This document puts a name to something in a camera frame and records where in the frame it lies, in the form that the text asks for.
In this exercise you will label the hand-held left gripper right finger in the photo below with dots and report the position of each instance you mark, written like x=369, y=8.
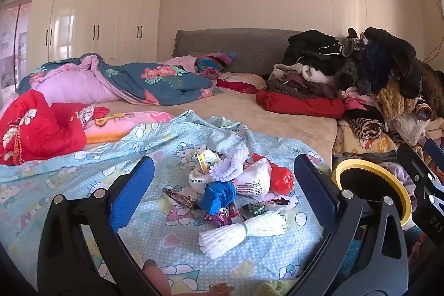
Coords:
x=314, y=192

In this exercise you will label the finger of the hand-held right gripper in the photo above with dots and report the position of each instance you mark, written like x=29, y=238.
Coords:
x=436, y=153
x=411, y=164

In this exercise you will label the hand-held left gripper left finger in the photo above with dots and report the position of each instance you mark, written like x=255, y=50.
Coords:
x=131, y=192

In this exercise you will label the red plastic bag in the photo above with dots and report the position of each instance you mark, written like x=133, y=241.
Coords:
x=282, y=180

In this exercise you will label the yellow-rimmed black trash bin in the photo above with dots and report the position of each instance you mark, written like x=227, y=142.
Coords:
x=373, y=188

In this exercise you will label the dark brown wrapper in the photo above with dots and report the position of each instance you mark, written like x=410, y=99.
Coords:
x=180, y=198

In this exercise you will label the white printed plastic bag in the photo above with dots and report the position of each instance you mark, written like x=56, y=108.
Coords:
x=255, y=181

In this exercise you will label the green foil wrapper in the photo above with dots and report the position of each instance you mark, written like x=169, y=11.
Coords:
x=255, y=209

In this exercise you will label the white plastic packaging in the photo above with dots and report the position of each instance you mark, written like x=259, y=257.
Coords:
x=201, y=178

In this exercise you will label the white foam net bundle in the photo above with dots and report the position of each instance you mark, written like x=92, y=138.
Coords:
x=242, y=233

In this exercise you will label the blue plastic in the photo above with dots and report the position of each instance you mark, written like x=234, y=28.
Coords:
x=218, y=197

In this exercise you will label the purple candy wrapper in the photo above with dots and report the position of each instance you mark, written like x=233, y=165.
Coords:
x=222, y=218

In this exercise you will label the lilac fleece garment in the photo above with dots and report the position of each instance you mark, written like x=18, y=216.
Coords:
x=402, y=178

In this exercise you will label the yellow cartoon blanket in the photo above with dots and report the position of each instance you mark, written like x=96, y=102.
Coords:
x=367, y=145

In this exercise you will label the brown striped knit garment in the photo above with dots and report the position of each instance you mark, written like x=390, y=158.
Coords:
x=364, y=127

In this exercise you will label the light blue cartoon sheet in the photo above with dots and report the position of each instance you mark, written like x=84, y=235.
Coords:
x=69, y=178

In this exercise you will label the yellow plush garment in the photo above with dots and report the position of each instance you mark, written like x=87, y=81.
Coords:
x=393, y=98

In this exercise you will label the pink cartoon blanket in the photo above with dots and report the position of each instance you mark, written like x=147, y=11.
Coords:
x=121, y=124

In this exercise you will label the pink garment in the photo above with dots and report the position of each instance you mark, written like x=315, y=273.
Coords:
x=357, y=101

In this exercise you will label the red rolled garment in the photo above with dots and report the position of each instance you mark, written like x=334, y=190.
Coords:
x=305, y=105

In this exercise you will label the pink rounded object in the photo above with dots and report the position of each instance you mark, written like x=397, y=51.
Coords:
x=154, y=277

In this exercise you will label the bed with beige sheet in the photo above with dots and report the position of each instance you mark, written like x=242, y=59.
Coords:
x=242, y=115

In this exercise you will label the pile of dark clothes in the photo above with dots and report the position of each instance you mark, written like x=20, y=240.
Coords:
x=381, y=63

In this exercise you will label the brown dotted garment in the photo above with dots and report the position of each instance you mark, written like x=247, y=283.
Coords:
x=295, y=88

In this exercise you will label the red floral cloth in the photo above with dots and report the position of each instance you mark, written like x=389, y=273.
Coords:
x=41, y=129

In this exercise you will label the blue floral quilt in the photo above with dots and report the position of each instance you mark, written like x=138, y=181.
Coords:
x=145, y=77

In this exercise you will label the white fleece garment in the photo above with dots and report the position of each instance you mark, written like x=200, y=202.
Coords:
x=319, y=74

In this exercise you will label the red lace cloth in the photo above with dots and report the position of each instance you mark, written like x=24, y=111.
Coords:
x=237, y=87

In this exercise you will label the cream pillow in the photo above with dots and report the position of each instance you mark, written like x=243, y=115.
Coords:
x=242, y=78

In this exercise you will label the pink pillow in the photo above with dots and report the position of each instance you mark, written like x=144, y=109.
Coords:
x=180, y=62

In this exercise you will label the black jacket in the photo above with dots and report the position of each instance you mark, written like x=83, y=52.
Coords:
x=308, y=46

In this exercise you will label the striped pillow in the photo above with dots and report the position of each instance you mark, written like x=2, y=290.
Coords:
x=215, y=61

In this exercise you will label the grey headboard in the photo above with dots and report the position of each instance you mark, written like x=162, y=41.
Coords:
x=242, y=46

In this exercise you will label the white wardrobe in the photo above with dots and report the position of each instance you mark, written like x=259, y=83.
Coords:
x=86, y=11

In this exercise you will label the pink cartoon door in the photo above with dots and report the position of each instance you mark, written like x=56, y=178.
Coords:
x=14, y=46

